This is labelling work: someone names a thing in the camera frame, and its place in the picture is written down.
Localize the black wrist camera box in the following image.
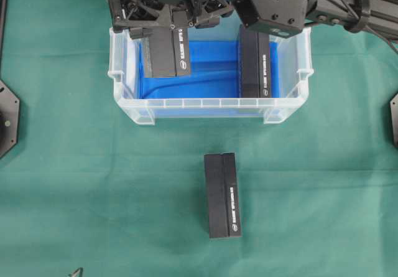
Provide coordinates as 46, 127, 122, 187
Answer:
234, 0, 307, 38

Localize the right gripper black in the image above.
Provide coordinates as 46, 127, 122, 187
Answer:
108, 0, 233, 39

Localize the clear plastic storage case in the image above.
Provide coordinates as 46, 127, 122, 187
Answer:
108, 28, 313, 125

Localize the blue plastic liner sheet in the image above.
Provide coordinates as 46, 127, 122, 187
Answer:
139, 40, 280, 99

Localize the black frame rail left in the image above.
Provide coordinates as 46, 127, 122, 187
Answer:
0, 0, 11, 72

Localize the black RealSense D415 box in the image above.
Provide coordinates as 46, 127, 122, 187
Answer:
204, 153, 242, 238

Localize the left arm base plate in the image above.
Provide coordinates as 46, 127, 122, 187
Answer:
0, 81, 20, 157

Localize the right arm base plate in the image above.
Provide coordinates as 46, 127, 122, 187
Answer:
381, 93, 397, 149

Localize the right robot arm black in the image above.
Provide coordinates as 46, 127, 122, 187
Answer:
108, 0, 397, 43

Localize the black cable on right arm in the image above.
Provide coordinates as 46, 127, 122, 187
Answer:
323, 0, 398, 55

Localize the black pointed tip bottom edge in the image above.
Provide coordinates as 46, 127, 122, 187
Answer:
66, 251, 84, 277

